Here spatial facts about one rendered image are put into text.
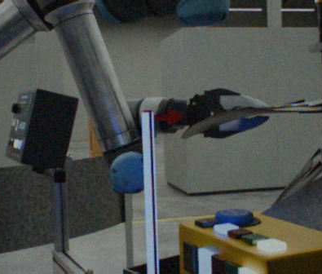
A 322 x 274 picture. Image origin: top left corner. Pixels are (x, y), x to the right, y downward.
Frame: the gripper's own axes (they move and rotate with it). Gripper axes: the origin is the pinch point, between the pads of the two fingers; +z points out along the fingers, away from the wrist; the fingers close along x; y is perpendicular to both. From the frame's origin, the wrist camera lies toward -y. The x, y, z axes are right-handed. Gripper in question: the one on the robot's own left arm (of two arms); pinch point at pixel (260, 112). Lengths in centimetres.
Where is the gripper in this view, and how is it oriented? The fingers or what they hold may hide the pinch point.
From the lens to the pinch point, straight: 95.7
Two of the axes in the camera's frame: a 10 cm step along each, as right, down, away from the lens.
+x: -0.2, 10.0, -0.4
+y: 4.8, 0.4, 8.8
